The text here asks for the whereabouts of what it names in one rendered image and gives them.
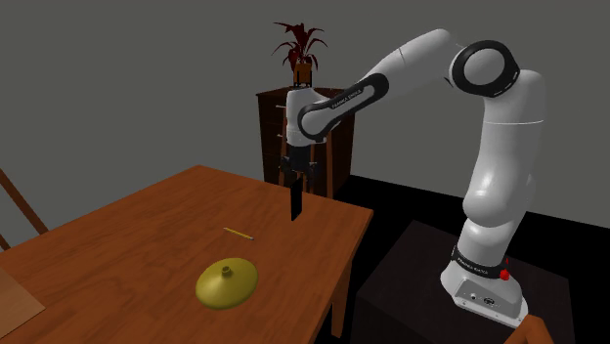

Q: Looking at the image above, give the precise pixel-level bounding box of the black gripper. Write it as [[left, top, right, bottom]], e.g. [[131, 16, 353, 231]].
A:
[[278, 145, 320, 223]]

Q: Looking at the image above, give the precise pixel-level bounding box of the olive yellow lid with knob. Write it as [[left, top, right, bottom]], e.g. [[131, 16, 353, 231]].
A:
[[195, 257, 260, 312]]

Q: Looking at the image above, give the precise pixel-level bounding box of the dark chest with red plant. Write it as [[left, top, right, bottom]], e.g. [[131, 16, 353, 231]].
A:
[[255, 21, 357, 199]]

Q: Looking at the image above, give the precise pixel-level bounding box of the dark robot stand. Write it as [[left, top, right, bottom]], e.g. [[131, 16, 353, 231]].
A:
[[350, 219, 578, 344]]

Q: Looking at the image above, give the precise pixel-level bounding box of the yellow pencil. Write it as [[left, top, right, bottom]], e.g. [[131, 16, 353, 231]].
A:
[[222, 226, 256, 241]]

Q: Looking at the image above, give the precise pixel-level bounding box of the light wooden board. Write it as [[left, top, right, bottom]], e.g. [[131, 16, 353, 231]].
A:
[[0, 266, 47, 340]]

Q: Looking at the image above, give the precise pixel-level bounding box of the brown wooden table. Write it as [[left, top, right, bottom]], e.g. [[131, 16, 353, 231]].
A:
[[0, 164, 374, 344]]

